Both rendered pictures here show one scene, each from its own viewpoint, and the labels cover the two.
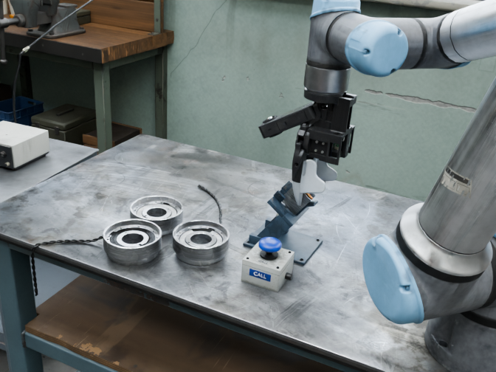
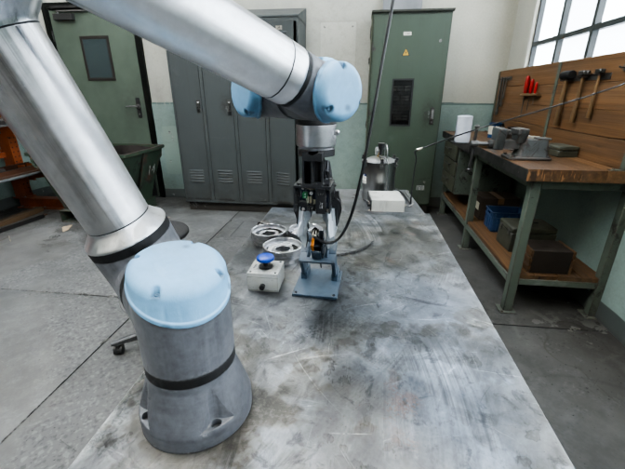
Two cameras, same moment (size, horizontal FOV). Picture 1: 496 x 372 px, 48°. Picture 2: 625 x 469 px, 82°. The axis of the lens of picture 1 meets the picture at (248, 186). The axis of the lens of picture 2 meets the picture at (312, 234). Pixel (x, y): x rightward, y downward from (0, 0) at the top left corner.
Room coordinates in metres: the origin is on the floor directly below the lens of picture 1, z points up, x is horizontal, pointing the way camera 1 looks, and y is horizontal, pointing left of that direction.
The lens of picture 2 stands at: (0.72, -0.78, 1.22)
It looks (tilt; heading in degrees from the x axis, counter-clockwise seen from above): 22 degrees down; 74
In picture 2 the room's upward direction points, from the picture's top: straight up
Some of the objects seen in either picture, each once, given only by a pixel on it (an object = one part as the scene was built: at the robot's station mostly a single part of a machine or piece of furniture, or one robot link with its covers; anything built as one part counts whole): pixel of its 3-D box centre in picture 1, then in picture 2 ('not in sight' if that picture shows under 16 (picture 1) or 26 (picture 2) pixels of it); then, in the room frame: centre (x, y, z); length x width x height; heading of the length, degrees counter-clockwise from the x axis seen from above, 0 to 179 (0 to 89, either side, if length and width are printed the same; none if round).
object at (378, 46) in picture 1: (376, 44); (274, 92); (0.83, -0.17, 1.22); 0.11 x 0.11 x 0.08; 22
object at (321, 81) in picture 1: (327, 77); (317, 137); (0.92, -0.12, 1.14); 0.08 x 0.08 x 0.05
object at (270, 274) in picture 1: (270, 266); (265, 275); (0.82, -0.05, 0.82); 0.08 x 0.07 x 0.05; 67
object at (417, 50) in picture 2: not in sight; (401, 120); (2.66, 2.64, 0.96); 0.73 x 0.34 x 1.92; 157
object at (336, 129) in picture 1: (325, 125); (315, 180); (0.92, -0.13, 1.06); 0.09 x 0.08 x 0.12; 64
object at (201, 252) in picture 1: (201, 243); (283, 251); (0.89, 0.08, 0.82); 0.10 x 0.10 x 0.04
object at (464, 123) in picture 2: not in sight; (462, 128); (2.64, 1.66, 0.96); 0.12 x 0.11 x 0.20; 157
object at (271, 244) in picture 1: (269, 252); (265, 264); (0.82, -0.05, 0.85); 0.04 x 0.04 x 0.05
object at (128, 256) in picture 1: (132, 242); (269, 235); (0.87, 0.20, 0.82); 0.10 x 0.10 x 0.04
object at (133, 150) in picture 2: not in sight; (106, 181); (-0.34, 3.39, 0.35); 1.04 x 0.74 x 0.70; 157
